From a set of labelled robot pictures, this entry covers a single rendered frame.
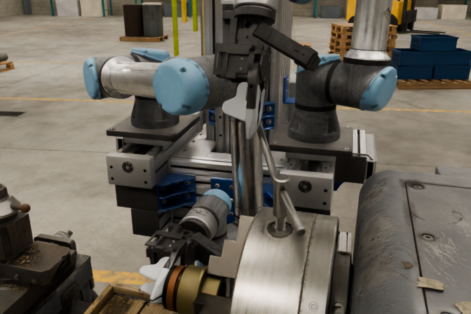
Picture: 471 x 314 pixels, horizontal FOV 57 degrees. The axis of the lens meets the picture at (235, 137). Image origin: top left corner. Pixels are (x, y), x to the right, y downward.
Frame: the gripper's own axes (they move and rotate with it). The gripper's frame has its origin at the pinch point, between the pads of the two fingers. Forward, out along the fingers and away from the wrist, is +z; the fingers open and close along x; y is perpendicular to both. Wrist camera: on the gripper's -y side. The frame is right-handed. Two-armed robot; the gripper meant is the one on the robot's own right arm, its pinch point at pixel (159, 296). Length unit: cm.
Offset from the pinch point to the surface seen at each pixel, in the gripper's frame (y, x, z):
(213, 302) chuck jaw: -10.1, 2.3, 1.3
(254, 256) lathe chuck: -17.1, 13.6, 3.6
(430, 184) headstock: -41.5, 17.0, -20.2
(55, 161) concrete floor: 245, -106, -259
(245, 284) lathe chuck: -16.8, 11.3, 6.9
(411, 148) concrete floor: -76, -107, -396
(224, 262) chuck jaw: -9.7, 5.0, -5.4
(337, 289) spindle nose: -28.5, 8.8, 1.0
